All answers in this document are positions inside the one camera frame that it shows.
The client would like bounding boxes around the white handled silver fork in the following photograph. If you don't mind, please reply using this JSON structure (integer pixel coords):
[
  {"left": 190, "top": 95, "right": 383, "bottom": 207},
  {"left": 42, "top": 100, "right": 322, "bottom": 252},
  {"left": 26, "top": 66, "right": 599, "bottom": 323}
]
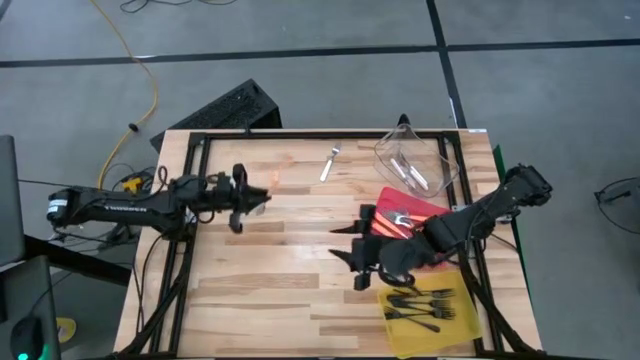
[
  {"left": 407, "top": 164, "right": 431, "bottom": 192},
  {"left": 390, "top": 157, "right": 409, "bottom": 182},
  {"left": 398, "top": 152, "right": 419, "bottom": 182},
  {"left": 318, "top": 143, "right": 343, "bottom": 183}
]

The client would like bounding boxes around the yellow round sticker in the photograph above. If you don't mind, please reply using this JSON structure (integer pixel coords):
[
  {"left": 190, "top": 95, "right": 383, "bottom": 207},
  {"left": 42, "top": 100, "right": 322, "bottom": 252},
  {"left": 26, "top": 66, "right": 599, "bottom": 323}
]
[{"left": 55, "top": 316, "right": 78, "bottom": 345}]

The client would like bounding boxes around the clear plastic bin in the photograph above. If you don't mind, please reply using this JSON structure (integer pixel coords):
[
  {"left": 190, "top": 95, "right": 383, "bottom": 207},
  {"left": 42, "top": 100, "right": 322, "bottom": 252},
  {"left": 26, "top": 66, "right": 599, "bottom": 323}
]
[{"left": 373, "top": 123, "right": 460, "bottom": 199}]

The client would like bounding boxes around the yellow plastic bin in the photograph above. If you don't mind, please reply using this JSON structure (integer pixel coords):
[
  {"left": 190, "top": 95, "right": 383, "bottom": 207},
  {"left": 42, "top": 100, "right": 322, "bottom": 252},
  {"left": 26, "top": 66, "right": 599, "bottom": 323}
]
[{"left": 375, "top": 269, "right": 484, "bottom": 359}]

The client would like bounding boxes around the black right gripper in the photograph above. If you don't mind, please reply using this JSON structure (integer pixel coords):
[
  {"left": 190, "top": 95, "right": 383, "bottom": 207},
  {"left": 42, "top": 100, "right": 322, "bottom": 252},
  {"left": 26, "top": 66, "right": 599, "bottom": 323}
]
[{"left": 327, "top": 203, "right": 436, "bottom": 292}]

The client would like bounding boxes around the dark desk surface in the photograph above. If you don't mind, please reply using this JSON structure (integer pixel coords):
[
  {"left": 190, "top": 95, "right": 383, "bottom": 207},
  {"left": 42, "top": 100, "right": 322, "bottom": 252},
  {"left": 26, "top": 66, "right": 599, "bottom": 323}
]
[{"left": 0, "top": 254, "right": 62, "bottom": 360}]

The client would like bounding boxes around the fork with peach handle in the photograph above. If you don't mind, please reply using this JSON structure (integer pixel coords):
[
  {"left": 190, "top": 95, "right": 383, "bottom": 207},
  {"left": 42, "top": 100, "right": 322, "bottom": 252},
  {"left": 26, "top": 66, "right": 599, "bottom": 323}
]
[{"left": 393, "top": 287, "right": 457, "bottom": 299}]

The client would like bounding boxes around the black computer mouse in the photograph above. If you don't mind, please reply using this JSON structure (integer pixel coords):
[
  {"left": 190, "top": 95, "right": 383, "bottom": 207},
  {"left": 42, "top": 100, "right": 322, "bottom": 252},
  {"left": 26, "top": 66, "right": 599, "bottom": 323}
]
[{"left": 9, "top": 314, "right": 47, "bottom": 360}]

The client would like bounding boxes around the pink plastic bin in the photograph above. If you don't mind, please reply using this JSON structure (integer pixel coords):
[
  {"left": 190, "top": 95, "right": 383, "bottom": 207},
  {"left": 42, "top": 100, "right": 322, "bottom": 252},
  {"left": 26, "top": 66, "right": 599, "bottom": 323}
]
[{"left": 368, "top": 186, "right": 454, "bottom": 274}]

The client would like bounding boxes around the dark grey panel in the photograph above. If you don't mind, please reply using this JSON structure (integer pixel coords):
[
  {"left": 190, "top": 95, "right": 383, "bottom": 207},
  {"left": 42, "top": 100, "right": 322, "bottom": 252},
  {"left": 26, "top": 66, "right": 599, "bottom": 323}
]
[{"left": 0, "top": 134, "right": 26, "bottom": 269}]

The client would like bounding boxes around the yellow floor cable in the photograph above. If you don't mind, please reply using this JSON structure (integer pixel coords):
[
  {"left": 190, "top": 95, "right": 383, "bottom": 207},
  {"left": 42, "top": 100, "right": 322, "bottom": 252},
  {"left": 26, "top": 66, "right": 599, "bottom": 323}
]
[{"left": 89, "top": 0, "right": 160, "bottom": 190}]

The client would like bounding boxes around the black floor beam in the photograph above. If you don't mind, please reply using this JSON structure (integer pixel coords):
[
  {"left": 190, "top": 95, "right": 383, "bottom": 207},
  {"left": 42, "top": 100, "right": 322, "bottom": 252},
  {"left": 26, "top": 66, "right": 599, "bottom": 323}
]
[{"left": 22, "top": 233, "right": 132, "bottom": 287}]

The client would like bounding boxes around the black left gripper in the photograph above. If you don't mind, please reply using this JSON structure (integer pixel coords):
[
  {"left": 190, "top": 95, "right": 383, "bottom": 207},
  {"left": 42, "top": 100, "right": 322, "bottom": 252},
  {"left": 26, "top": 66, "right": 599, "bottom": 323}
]
[{"left": 213, "top": 163, "right": 273, "bottom": 235}]

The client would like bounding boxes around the black perforated case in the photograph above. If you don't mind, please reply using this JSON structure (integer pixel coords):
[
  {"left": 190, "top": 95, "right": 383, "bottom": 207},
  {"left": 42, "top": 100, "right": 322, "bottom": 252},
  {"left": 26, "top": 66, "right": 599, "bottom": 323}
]
[{"left": 149, "top": 78, "right": 284, "bottom": 151}]

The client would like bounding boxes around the black table frame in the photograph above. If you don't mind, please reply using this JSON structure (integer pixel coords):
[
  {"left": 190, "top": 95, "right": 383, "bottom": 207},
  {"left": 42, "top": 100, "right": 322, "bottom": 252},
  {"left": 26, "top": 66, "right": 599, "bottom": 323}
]
[{"left": 112, "top": 129, "right": 541, "bottom": 360}]

